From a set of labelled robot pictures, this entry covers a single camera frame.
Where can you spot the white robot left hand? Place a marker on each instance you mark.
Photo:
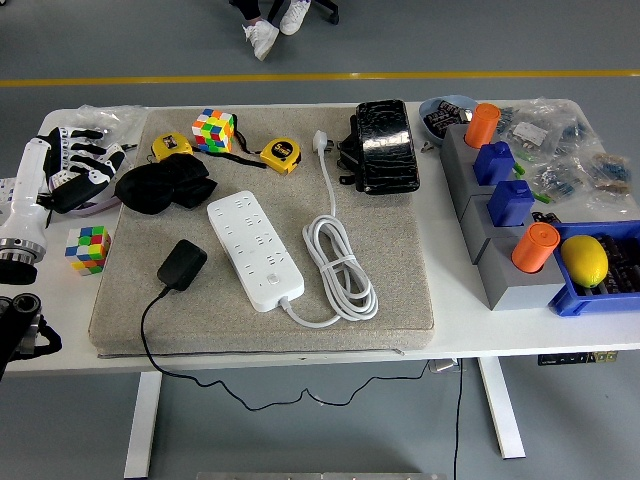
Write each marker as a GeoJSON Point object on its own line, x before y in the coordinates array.
{"type": "Point", "coordinates": [27, 190]}

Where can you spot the white-edged rubik's cube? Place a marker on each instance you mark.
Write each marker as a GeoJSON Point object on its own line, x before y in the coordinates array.
{"type": "Point", "coordinates": [89, 250]}

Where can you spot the clear bag of metal screws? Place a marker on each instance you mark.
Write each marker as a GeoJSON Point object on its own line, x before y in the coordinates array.
{"type": "Point", "coordinates": [120, 120]}

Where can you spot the black cloth pouch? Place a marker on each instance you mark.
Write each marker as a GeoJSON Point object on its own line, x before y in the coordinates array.
{"type": "Point", "coordinates": [160, 185]}

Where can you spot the bright rubik's cube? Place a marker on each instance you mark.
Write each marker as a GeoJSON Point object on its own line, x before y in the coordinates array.
{"type": "Point", "coordinates": [212, 131]}

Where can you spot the white table leg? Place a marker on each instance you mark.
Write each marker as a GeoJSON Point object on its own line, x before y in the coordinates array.
{"type": "Point", "coordinates": [502, 410]}
{"type": "Point", "coordinates": [142, 425]}

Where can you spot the white sneaker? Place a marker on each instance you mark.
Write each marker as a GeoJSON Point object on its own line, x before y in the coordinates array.
{"type": "Point", "coordinates": [262, 39]}
{"type": "Point", "coordinates": [294, 17]}

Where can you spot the black cracked glossy case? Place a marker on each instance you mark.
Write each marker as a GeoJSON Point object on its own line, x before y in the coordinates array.
{"type": "Point", "coordinates": [387, 145]}

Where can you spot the grey-brown fabric mat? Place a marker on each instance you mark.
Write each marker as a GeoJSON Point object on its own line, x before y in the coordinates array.
{"type": "Point", "coordinates": [400, 260]}

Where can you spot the small metal clip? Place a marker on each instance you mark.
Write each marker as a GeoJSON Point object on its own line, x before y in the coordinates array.
{"type": "Point", "coordinates": [428, 147]}

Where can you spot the blue bowl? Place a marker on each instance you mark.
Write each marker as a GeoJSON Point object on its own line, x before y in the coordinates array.
{"type": "Point", "coordinates": [425, 112]}

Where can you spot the black capacitors pile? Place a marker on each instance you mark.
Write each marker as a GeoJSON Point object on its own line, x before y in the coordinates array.
{"type": "Point", "coordinates": [445, 117]}
{"type": "Point", "coordinates": [622, 265]}
{"type": "Point", "coordinates": [545, 218]}

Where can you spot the grey socket block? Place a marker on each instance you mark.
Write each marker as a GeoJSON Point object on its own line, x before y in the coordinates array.
{"type": "Point", "coordinates": [452, 150]}
{"type": "Point", "coordinates": [475, 212]}
{"type": "Point", "coordinates": [485, 245]}
{"type": "Point", "coordinates": [525, 292]}

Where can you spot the orange cylinder peg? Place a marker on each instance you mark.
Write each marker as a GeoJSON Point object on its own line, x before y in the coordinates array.
{"type": "Point", "coordinates": [534, 247]}
{"type": "Point", "coordinates": [482, 125]}

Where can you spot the blue bottle-shaped peg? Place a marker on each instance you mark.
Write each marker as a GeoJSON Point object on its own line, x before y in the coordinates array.
{"type": "Point", "coordinates": [510, 202]}
{"type": "Point", "coordinates": [494, 162]}

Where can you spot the green plastic connector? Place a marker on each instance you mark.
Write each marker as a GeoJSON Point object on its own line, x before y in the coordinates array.
{"type": "Point", "coordinates": [541, 197]}
{"type": "Point", "coordinates": [521, 167]}

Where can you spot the clear bag with white part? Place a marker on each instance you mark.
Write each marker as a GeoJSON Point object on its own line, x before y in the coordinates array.
{"type": "Point", "coordinates": [532, 132]}

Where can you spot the clear bag of blue resistors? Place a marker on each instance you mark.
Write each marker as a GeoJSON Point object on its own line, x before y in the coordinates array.
{"type": "Point", "coordinates": [560, 180]}

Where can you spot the yellow lemon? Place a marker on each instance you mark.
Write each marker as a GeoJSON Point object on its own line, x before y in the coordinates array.
{"type": "Point", "coordinates": [585, 260]}

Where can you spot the black table control panel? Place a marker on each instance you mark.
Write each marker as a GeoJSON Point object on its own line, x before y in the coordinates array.
{"type": "Point", "coordinates": [575, 358]}

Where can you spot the blue plastic bin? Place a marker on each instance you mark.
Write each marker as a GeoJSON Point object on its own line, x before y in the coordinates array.
{"type": "Point", "coordinates": [590, 300]}

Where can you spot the clear bag of brown parts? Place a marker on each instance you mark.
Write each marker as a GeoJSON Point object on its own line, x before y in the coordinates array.
{"type": "Point", "coordinates": [612, 172]}

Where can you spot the grey under-table bracket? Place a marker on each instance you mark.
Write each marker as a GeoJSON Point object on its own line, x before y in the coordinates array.
{"type": "Point", "coordinates": [445, 366]}

